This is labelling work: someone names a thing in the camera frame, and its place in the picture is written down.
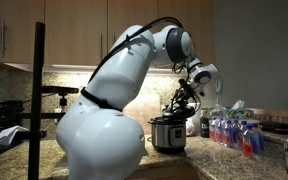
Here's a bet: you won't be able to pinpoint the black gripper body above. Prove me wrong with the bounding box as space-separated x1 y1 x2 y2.
175 79 202 104

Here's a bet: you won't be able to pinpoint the silver rice cooker pot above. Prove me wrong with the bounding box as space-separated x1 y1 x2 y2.
148 116 188 154

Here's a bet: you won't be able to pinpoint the white paper towel roll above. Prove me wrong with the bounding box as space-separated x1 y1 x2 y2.
185 103 202 137

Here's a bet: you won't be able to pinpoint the black bottle with white print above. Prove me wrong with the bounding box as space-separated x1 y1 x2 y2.
199 109 211 138

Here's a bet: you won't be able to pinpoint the clear plastic bag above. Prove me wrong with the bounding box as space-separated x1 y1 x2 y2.
208 103 228 119

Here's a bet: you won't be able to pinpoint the Fiji water bottle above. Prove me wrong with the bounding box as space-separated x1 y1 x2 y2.
222 119 235 148
238 120 249 149
232 118 242 148
251 122 266 153
242 124 261 160
208 116 218 141
215 117 226 145

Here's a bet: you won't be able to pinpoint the white tissue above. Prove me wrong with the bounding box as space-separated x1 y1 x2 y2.
232 99 246 110

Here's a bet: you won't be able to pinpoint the green colourful package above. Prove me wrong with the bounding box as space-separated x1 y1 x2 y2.
225 108 255 120

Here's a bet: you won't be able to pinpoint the wooden base cabinet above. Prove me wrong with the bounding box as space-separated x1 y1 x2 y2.
127 163 202 180

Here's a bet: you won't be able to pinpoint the wooden chair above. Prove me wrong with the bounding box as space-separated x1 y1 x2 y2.
247 107 288 129

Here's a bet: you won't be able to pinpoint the dark flat pan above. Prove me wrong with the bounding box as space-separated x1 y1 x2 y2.
260 120 288 134

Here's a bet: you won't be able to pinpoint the black vertical stand pole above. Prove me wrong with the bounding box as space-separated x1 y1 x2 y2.
27 21 46 180

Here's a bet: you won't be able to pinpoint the white crumpled paper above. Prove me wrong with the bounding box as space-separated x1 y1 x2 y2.
0 125 30 147

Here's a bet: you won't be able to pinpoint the black stove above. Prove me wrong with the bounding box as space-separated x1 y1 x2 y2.
0 99 25 161

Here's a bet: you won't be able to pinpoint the grey wall-hung utensil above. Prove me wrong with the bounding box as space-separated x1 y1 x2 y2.
215 75 224 104

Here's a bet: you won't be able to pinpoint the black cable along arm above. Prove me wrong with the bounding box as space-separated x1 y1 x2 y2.
88 16 184 84

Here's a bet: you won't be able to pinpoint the black stereo camera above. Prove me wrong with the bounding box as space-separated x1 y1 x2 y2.
41 85 80 95

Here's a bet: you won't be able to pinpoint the wooden wall cabinets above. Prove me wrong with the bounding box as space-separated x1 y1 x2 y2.
0 0 215 72

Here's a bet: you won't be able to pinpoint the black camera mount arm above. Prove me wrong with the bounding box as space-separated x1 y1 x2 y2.
19 94 68 120

